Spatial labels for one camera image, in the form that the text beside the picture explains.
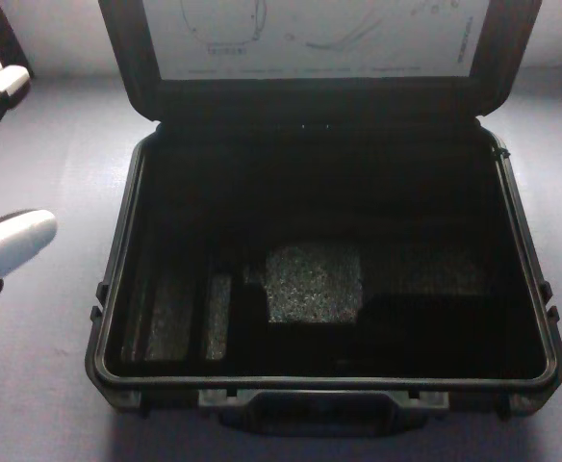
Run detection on white printed paper sheet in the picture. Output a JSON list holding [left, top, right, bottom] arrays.
[[143, 0, 486, 81]]

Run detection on black foam case insert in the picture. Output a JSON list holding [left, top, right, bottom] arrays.
[[112, 129, 543, 377]]

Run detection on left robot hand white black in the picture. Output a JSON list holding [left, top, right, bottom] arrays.
[[0, 56, 60, 296]]

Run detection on black hard carrying case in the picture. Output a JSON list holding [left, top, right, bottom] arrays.
[[84, 0, 562, 438]]

